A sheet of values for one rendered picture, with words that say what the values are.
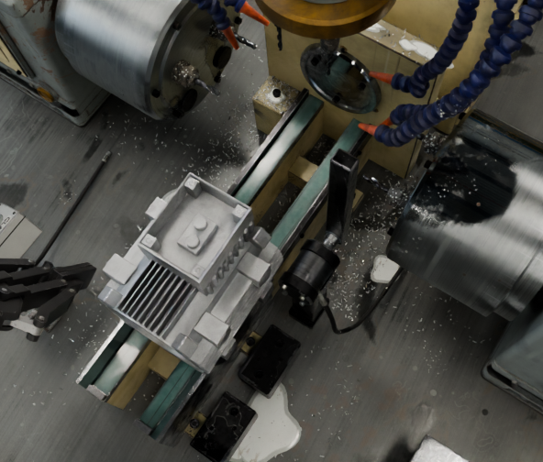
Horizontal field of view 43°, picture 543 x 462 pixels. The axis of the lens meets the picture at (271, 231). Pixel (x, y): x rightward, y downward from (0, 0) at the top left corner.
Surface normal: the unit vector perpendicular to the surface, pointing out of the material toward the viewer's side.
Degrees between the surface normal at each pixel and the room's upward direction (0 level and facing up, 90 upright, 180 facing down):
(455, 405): 0
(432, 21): 90
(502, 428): 0
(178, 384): 0
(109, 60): 62
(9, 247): 55
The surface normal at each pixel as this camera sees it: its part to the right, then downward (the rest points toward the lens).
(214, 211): -0.05, -0.36
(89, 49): -0.51, 0.52
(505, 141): 0.18, -0.65
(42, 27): 0.83, 0.51
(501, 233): -0.34, 0.11
